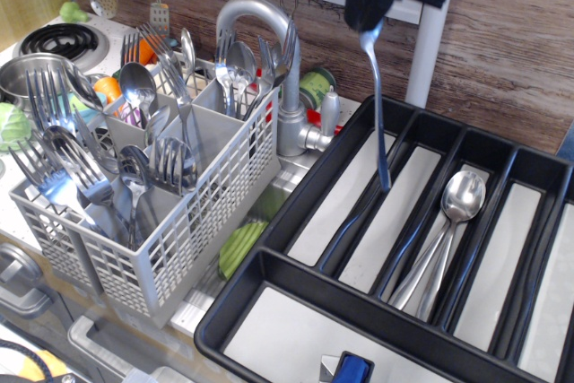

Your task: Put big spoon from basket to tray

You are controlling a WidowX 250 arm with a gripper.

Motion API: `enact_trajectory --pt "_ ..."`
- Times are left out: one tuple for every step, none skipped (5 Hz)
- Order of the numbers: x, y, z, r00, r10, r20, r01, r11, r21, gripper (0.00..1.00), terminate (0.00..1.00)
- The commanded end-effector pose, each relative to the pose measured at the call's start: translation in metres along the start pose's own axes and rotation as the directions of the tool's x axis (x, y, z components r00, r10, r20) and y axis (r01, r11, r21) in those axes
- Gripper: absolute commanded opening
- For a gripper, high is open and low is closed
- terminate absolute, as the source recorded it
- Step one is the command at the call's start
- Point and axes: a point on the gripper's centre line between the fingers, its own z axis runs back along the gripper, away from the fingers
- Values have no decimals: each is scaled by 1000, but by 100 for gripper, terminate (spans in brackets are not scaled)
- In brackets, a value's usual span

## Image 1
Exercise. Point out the big steel spoon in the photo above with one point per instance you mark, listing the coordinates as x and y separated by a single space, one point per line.
368 41

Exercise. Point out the steel fork tall left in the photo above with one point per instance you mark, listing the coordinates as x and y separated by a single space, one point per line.
49 99

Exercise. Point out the steel fork back right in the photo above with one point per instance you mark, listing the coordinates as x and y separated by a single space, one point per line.
275 65

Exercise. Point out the silver toy faucet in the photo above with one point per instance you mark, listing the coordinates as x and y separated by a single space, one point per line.
295 134

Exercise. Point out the steel pot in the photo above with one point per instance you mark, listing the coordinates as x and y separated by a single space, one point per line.
13 75

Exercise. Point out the green toy cabbage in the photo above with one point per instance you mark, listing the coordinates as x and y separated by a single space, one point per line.
15 126

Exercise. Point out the green toy can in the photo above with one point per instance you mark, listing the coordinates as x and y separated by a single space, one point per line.
314 85

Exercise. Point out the yellow toy at bottom left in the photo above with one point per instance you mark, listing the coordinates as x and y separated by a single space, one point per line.
31 370

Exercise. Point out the hanging toy spatula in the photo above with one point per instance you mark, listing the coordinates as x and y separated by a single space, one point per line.
160 17

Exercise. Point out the medium steel spoon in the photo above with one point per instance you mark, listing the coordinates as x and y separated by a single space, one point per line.
139 89

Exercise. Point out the steel fork near faucet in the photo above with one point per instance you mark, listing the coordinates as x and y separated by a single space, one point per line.
225 40

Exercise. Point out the long steel fork centre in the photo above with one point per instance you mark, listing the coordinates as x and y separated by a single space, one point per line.
171 69

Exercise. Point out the black stove burner coil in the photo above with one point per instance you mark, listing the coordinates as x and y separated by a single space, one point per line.
63 39

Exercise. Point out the orange toy carrot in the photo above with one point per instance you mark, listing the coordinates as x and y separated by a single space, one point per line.
146 54

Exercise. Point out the steel fork back left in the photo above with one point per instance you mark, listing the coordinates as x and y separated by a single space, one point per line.
130 50

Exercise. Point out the green toy vegetable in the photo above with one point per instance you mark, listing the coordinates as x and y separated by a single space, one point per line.
70 12

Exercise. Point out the steel fork front left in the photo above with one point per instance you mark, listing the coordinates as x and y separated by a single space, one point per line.
49 177

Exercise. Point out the steel spoon in tray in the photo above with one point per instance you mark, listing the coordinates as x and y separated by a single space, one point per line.
431 291
462 200

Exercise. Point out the steel spoon back compartment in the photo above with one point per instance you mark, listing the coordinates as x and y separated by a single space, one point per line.
242 67

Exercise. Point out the black cutlery tray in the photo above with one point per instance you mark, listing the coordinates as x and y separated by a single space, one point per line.
319 279

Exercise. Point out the blue object at bottom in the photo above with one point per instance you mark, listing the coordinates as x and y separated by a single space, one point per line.
345 368

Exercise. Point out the white support pole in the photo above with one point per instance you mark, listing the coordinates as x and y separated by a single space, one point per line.
425 55

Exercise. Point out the steel spoon front centre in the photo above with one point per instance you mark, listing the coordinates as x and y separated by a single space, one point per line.
133 168

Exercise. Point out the thin steel spoon back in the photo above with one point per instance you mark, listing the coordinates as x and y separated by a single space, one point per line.
188 53

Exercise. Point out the steel fork cluster front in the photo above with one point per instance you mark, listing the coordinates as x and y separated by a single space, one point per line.
172 166

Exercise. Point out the grey plastic cutlery basket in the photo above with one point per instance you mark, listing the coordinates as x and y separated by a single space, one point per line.
182 234

